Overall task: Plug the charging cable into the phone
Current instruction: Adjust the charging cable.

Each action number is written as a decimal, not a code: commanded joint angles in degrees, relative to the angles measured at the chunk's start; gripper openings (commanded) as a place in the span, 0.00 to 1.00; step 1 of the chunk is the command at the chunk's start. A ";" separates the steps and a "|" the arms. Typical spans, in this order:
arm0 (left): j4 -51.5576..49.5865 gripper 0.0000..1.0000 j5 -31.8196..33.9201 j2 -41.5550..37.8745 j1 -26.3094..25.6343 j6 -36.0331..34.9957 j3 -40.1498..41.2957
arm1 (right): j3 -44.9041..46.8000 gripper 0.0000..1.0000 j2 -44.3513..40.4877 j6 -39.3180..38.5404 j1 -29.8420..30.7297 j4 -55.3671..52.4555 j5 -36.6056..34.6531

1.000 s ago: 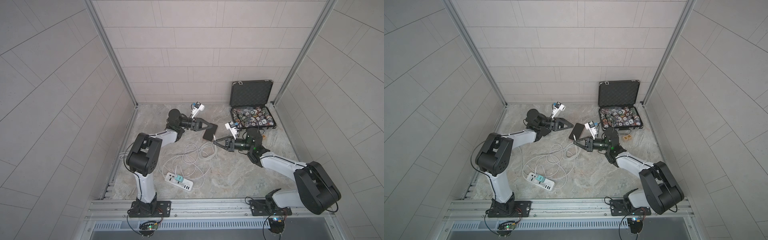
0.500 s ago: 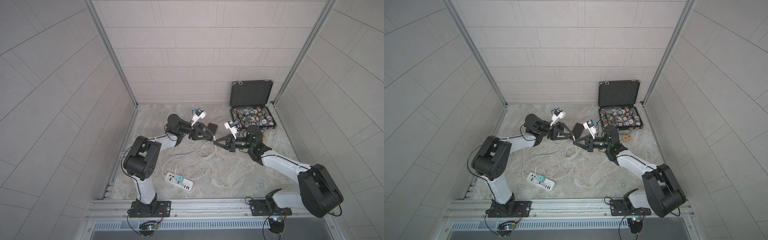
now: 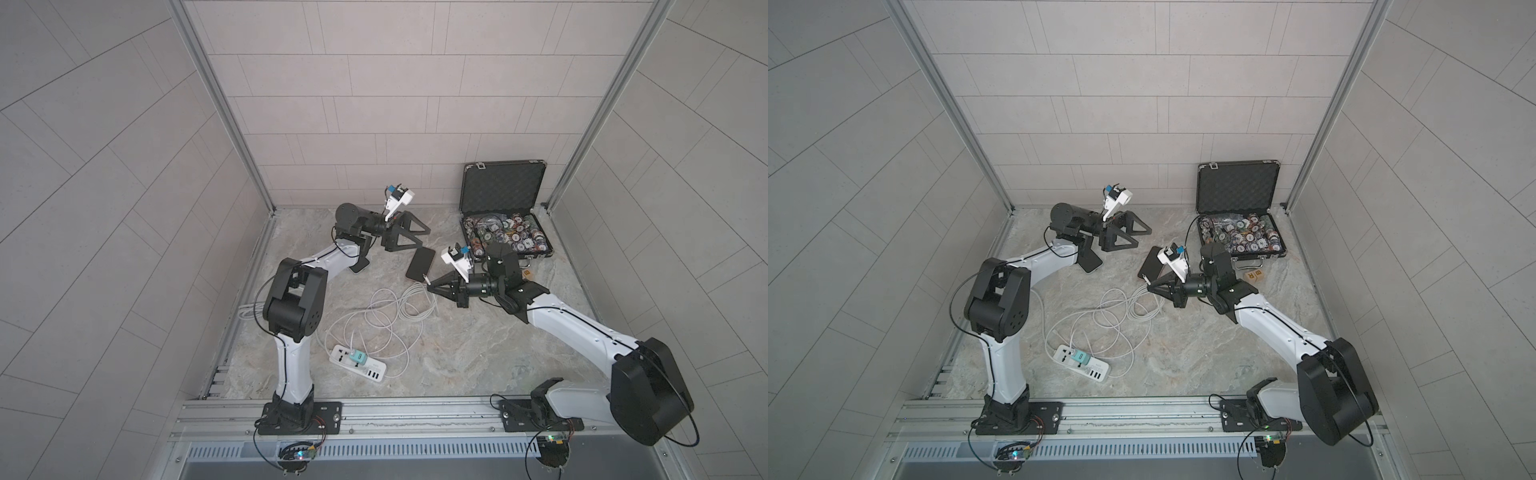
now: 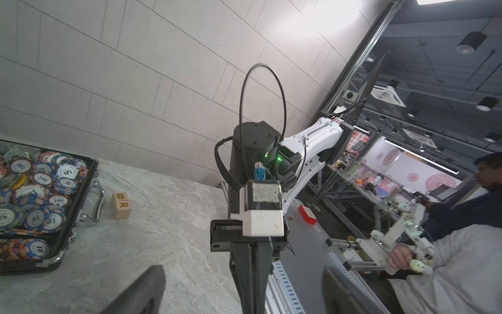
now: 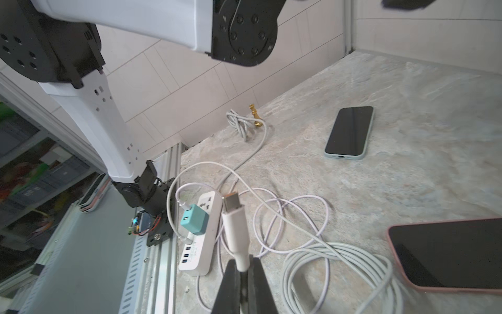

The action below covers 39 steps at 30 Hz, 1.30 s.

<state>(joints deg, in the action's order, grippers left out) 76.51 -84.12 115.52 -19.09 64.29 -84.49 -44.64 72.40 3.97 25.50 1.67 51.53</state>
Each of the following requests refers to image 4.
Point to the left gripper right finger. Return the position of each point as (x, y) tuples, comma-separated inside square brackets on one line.
[(342, 296)]

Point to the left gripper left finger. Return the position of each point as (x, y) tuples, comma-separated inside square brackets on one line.
[(144, 295)]

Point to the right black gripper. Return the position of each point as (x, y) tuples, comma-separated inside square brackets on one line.
[(235, 157)]

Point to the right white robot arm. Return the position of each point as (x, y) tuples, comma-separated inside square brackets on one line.
[(317, 146)]

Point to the operator hand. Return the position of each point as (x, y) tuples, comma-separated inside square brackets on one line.
[(400, 257)]

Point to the red small box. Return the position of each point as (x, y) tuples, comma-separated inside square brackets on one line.
[(307, 214)]

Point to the wooden letter block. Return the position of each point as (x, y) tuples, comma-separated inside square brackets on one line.
[(121, 206)]

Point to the person in white sweater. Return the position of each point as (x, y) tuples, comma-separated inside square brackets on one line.
[(466, 275)]

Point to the black poker chip case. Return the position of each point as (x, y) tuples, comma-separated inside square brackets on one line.
[(44, 195)]

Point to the person in dark clothing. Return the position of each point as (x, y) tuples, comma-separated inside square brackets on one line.
[(483, 210)]

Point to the aluminium mounting rail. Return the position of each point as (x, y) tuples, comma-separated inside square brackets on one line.
[(299, 271)]

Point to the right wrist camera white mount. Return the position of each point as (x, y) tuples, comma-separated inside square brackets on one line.
[(257, 206)]

